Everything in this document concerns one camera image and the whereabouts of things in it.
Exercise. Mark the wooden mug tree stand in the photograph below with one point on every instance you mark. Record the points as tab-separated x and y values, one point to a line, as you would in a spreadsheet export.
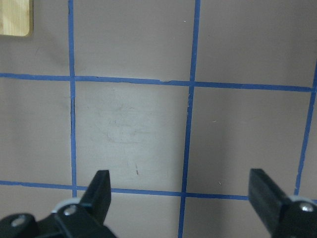
16	18

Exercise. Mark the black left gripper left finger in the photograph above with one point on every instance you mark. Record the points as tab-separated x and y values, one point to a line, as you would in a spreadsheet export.
97	198

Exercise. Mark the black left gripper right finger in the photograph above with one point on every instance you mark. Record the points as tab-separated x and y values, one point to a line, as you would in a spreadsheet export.
267	199

